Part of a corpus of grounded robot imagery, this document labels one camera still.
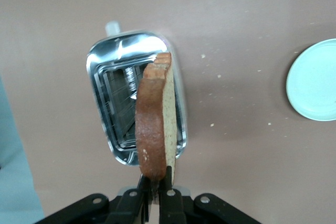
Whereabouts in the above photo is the green round plate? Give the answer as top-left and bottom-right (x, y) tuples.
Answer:
(286, 38), (336, 122)

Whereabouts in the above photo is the brown bread slice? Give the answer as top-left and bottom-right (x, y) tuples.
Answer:
(134, 52), (176, 186)

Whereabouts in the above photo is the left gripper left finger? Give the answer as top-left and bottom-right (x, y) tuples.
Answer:
(104, 173), (150, 224)

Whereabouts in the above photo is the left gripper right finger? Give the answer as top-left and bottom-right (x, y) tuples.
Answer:
(158, 165), (187, 224)

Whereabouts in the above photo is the beige metal toaster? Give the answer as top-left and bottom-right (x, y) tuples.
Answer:
(86, 20), (189, 167)

